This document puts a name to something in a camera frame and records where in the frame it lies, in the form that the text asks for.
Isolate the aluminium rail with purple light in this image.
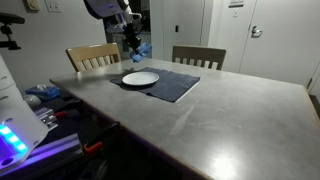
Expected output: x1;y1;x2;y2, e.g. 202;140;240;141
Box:
0;133;84;180

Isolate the blue cloth towel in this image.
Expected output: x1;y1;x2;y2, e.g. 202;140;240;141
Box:
130;43;152;63

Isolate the orange handled black clamp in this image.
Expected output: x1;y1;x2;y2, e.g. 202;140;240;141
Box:
83;122;120;155

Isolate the blue tissue box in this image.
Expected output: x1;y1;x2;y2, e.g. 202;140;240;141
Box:
25;85;60;100

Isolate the white round plate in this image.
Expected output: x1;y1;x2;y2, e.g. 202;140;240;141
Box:
122;72;159;86

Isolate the dark wooden chair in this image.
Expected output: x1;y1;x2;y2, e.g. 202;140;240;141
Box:
172;45;226;70

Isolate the black camera on mount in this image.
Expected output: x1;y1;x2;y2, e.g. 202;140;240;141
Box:
0;12;25;50

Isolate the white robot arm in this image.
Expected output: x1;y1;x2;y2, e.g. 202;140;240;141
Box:
0;0;142;174

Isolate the light wooden chair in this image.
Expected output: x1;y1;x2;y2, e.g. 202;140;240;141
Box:
66;43;121;72

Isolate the silver door handle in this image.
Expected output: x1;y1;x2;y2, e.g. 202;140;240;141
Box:
251;26;263;38

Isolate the dark blue placemat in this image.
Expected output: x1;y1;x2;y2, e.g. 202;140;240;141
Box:
111;67;200;102

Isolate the beige round thermostat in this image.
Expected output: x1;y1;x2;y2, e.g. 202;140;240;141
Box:
25;0;40;12

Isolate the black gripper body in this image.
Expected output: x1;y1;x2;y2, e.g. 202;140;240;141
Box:
124;23;142;50

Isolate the red handled clamp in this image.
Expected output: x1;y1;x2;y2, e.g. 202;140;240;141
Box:
45;99;82;118

